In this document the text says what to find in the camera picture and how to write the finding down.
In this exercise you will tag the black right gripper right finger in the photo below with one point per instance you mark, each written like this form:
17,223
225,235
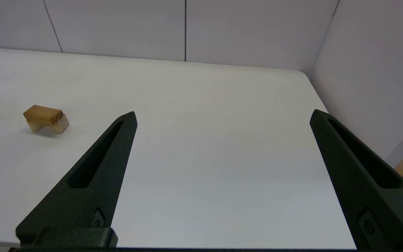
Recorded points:
376,206

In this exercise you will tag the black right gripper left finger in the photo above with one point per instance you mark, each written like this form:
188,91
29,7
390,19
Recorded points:
86,206

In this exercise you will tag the rectangular wooden building block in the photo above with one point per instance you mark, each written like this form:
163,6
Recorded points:
42,113

